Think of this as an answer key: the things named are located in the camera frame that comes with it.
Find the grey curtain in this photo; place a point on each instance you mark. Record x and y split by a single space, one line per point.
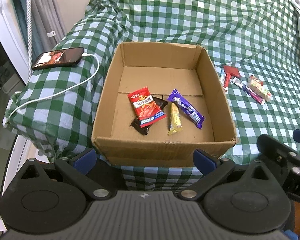
47 25

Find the red white small bar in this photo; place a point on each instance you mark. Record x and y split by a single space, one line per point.
222 76

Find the red square snack packet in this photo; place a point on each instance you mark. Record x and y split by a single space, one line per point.
229 73

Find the purple chocolate bar wrapper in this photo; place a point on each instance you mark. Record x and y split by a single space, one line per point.
186 107

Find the clear nougat candy packet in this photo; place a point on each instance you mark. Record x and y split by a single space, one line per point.
258 87

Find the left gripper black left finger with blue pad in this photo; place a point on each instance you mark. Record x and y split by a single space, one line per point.
74 171

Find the green checkered cloth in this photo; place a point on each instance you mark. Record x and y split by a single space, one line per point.
56 109

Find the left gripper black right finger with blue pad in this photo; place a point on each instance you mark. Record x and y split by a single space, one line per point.
214 171

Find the purple white stick packet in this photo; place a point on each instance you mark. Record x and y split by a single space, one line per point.
246 89

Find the yellow gold candy bar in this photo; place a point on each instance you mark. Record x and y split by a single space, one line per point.
175 122

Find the red spicy snack packet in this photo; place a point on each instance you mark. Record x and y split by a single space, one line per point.
139 98

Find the dark brown snack packet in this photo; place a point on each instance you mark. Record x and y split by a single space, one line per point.
149 114

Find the black smartphone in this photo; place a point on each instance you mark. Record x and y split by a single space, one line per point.
58 58

